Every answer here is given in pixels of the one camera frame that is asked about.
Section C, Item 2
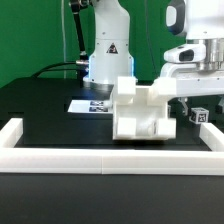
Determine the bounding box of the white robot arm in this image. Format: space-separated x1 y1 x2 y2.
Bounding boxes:
70 0 224 116

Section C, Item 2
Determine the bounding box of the white tagged cube right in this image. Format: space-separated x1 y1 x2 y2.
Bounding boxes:
189 107 209 124

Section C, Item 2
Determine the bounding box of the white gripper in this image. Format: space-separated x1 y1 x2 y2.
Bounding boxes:
160 42 224 116

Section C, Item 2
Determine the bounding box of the black raised platform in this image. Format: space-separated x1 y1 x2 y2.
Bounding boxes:
0 77 224 121

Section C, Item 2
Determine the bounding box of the white flat tag board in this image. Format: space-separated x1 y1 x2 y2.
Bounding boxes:
68 100 112 114

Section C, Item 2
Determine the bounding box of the white chair seat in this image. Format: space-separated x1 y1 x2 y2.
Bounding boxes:
113 102 169 140

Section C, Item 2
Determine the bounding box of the black cable bundle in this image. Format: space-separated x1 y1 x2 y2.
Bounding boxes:
31 60 88 80

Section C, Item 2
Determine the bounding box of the white chair back frame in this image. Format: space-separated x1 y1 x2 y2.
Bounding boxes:
111 76 177 106

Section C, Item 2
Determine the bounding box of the white U-shaped boundary fence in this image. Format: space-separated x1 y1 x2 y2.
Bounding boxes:
0 118 224 176

